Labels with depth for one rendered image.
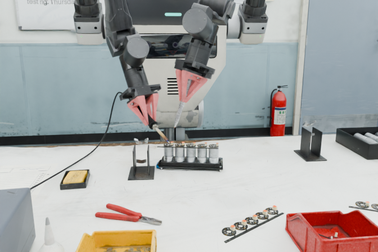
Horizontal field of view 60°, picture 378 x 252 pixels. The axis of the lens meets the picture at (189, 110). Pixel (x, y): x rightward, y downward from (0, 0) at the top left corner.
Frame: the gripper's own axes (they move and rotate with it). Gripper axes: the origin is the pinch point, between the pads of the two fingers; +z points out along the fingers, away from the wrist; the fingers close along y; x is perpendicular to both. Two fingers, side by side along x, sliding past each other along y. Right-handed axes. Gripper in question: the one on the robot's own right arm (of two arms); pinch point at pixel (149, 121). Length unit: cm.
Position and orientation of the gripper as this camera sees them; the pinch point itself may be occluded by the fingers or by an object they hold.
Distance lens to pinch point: 89.3
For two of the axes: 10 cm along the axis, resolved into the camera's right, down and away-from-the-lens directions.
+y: 7.6, -1.5, 6.3
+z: 3.2, 9.3, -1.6
